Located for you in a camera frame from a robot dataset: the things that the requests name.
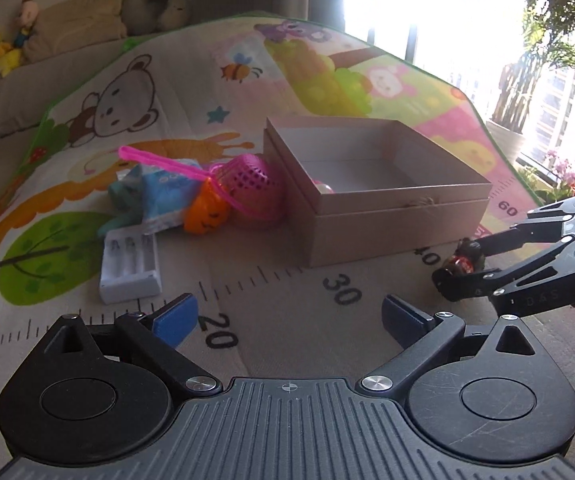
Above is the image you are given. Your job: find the pink plastic sieve scoop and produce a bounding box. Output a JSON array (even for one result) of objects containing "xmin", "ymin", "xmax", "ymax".
[{"xmin": 118, "ymin": 145, "xmax": 286, "ymax": 223}]

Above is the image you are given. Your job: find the white battery charger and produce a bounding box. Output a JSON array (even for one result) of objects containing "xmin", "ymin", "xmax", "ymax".
[{"xmin": 99, "ymin": 226, "xmax": 163, "ymax": 304}]

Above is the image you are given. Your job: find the orange plastic toy cup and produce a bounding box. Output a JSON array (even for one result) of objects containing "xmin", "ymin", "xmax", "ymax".
[{"xmin": 184, "ymin": 180, "xmax": 231, "ymax": 235}]

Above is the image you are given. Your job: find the blue tissue pack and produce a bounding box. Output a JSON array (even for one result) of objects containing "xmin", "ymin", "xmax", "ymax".
[{"xmin": 140, "ymin": 165, "xmax": 202, "ymax": 234}]

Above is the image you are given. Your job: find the pink cardboard box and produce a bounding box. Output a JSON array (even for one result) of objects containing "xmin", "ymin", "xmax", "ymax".
[{"xmin": 264, "ymin": 116, "xmax": 491, "ymax": 266}]

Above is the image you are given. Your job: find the pink round toy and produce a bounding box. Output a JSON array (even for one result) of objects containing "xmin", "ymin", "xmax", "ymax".
[{"xmin": 312, "ymin": 180, "xmax": 334, "ymax": 194}]

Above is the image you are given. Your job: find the beige sofa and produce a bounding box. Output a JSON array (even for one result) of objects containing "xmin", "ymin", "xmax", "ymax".
[{"xmin": 0, "ymin": 8, "xmax": 179, "ymax": 261}]

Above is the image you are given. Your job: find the yellow small plush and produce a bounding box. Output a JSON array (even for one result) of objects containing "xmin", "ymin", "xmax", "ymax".
[{"xmin": 0, "ymin": 35, "xmax": 23, "ymax": 78}]

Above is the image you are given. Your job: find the beige pillow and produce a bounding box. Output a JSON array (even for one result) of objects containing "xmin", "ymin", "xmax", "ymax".
[{"xmin": 22, "ymin": 0, "xmax": 127, "ymax": 63}]

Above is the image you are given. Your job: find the grey plush neck pillow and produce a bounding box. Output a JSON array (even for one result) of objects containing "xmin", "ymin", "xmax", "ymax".
[{"xmin": 120, "ymin": 0, "xmax": 191, "ymax": 36}]

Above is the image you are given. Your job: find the small doll plush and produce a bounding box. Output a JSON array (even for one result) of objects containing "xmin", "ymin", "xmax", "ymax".
[{"xmin": 13, "ymin": 0, "xmax": 39, "ymax": 49}]

